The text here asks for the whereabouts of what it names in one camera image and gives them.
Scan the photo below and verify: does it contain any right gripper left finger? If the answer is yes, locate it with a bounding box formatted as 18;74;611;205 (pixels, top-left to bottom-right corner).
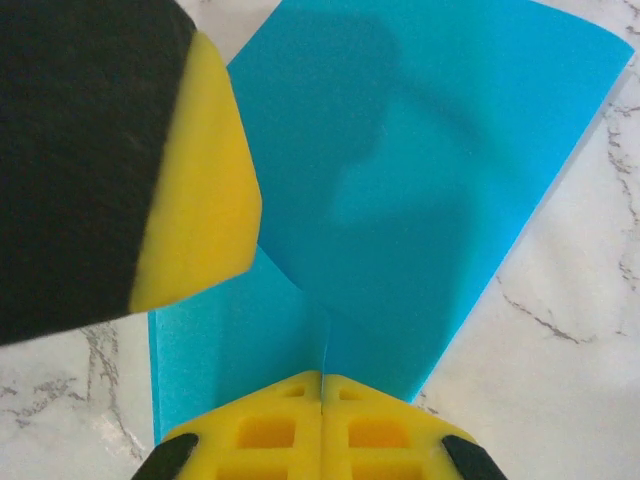
132;369;324;480

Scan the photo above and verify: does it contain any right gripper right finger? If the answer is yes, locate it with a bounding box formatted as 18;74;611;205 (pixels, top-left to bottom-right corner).
319;372;509;480

